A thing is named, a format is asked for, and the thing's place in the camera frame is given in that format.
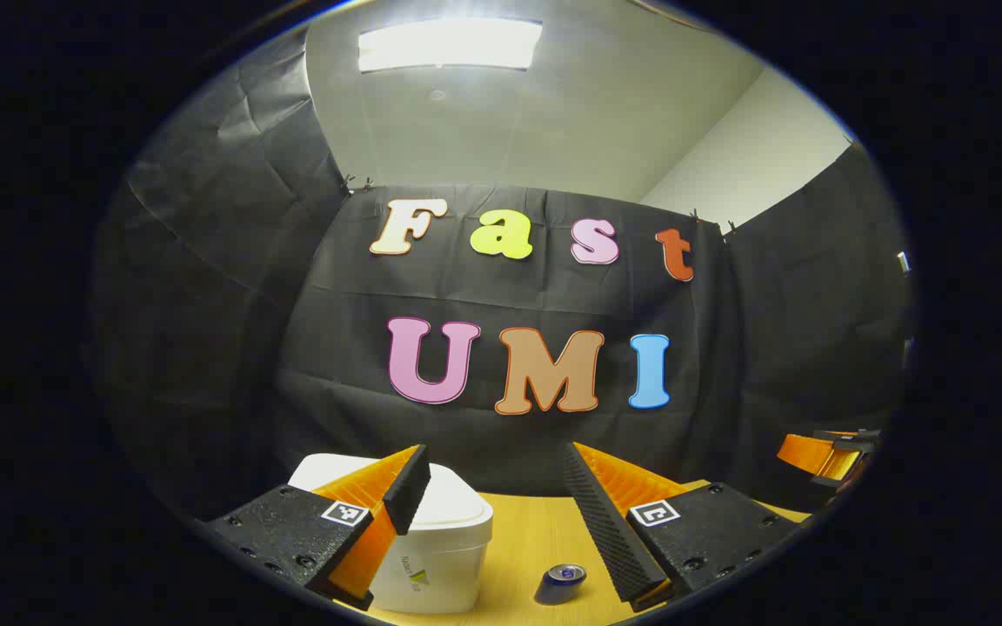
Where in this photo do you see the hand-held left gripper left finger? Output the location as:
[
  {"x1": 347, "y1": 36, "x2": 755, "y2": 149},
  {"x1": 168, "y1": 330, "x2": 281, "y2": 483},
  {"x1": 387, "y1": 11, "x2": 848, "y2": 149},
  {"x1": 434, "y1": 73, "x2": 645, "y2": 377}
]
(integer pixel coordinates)
[{"x1": 205, "y1": 443, "x2": 432, "y2": 612}]

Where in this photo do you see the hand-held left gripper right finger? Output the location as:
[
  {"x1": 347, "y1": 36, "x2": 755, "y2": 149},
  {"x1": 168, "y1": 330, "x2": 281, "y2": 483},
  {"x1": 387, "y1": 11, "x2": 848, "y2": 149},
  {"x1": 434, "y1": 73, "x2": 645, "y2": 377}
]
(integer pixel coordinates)
[{"x1": 563, "y1": 442, "x2": 803, "y2": 614}]

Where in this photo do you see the white desktop garbage bin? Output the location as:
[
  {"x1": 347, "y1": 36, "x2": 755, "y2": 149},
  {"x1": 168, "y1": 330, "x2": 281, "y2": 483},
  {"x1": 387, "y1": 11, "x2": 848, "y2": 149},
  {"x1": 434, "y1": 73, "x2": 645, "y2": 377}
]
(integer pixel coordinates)
[{"x1": 288, "y1": 452, "x2": 495, "y2": 614}]

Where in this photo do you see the blue and silver pop can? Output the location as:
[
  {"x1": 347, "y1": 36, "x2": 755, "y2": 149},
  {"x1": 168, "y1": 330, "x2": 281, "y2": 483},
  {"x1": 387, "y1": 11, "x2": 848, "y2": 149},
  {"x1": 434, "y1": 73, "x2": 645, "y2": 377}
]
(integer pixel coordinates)
[{"x1": 534, "y1": 563, "x2": 588, "y2": 606}]

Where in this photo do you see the wooden desktop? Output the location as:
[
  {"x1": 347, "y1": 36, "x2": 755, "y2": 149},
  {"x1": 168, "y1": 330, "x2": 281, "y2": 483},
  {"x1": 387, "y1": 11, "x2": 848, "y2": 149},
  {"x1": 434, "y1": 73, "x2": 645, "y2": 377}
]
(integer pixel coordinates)
[{"x1": 336, "y1": 478, "x2": 815, "y2": 626}]

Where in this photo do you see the black backdrop cloth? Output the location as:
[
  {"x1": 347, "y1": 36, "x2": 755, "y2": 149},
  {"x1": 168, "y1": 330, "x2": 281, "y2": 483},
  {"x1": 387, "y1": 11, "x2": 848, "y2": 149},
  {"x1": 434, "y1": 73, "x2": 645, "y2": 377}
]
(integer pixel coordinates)
[{"x1": 88, "y1": 26, "x2": 915, "y2": 523}]

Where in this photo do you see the ceiling light panel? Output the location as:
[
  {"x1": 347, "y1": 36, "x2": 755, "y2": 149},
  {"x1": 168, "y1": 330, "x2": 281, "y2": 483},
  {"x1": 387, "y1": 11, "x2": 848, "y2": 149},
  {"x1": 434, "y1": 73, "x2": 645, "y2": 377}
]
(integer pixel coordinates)
[{"x1": 357, "y1": 17, "x2": 544, "y2": 73}]

